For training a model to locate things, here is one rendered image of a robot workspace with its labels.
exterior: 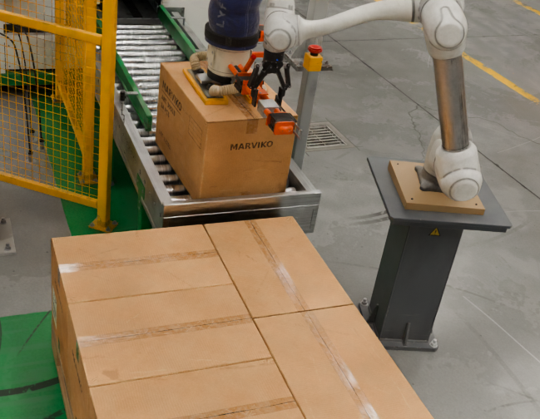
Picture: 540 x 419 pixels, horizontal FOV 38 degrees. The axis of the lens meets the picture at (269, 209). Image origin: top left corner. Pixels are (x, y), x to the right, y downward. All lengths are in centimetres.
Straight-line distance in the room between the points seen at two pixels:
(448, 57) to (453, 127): 28
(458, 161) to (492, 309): 127
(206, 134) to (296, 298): 75
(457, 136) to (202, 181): 103
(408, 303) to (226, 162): 101
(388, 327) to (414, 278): 28
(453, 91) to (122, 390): 150
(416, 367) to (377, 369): 92
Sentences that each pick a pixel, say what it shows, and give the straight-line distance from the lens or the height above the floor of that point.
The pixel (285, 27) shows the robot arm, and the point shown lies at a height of 145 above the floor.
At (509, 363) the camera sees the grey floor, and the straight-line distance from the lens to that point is 379.
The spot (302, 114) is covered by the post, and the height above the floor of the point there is 71.
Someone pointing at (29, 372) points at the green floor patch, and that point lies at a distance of 333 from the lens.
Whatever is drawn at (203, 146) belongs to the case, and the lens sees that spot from 318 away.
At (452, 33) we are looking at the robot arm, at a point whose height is 151.
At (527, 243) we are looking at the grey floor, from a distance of 472.
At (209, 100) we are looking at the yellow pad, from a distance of 325.
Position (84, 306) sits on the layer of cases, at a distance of 277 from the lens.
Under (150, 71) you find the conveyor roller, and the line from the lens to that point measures 457.
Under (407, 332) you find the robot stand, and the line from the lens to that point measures 362.
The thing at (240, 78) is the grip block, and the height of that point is 109.
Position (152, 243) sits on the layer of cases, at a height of 54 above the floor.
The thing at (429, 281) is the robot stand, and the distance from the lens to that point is 348.
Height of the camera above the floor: 230
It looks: 31 degrees down
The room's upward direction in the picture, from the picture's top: 9 degrees clockwise
